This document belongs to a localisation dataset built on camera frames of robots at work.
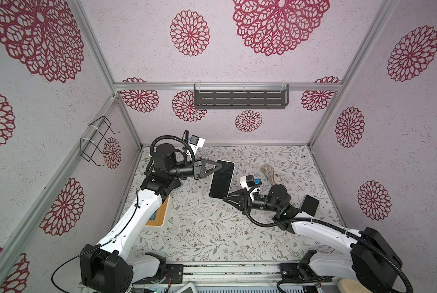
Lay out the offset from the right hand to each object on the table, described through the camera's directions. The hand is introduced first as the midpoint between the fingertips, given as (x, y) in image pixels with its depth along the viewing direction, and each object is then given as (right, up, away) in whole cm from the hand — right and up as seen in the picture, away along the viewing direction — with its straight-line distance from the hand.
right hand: (224, 198), depth 67 cm
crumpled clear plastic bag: (+27, +8, +36) cm, 45 cm away
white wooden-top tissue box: (-29, -12, +16) cm, 35 cm away
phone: (-1, +7, -3) cm, 8 cm away
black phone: (+45, -9, +27) cm, 54 cm away
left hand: (-2, +11, -3) cm, 12 cm away
